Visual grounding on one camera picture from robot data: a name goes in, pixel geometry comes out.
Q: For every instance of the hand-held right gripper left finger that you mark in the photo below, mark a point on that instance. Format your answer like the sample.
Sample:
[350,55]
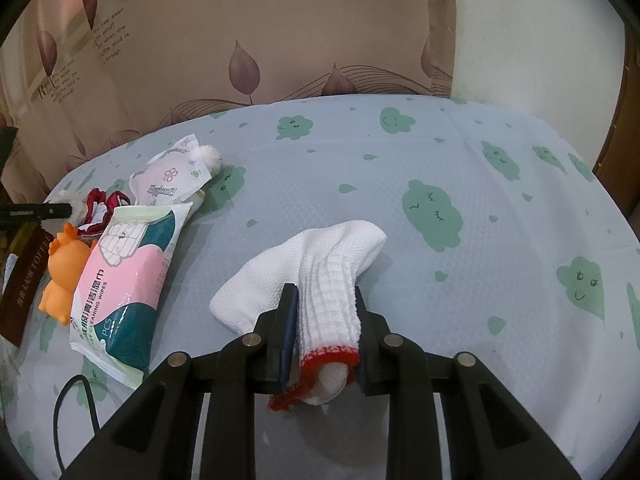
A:
[289,340]

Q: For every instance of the orange rubber toy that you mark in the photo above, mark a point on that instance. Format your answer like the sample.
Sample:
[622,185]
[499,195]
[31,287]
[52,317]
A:
[62,270]

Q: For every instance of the beige leaf-print curtain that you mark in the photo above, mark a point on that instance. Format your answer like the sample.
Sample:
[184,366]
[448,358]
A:
[200,35]

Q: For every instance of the pink and teal wipes pack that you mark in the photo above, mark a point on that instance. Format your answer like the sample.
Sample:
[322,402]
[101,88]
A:
[125,285]

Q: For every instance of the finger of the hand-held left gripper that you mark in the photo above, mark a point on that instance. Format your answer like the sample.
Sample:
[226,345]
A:
[30,211]

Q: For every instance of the brown wooden door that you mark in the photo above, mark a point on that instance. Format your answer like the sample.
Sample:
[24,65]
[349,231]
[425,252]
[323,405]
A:
[620,175]

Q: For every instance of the dark red box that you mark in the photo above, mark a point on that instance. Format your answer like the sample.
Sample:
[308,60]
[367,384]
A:
[22,285]

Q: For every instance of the red and white scrunchie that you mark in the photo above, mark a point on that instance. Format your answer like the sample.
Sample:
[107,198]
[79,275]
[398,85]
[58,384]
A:
[97,210]

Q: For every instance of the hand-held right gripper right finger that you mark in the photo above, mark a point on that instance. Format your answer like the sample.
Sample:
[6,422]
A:
[363,360]

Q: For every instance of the white flower-print pad packet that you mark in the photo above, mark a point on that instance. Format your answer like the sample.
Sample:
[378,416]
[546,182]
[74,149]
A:
[167,175]

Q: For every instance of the white sock with red trim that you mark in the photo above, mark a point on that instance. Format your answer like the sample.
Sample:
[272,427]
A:
[325,270]

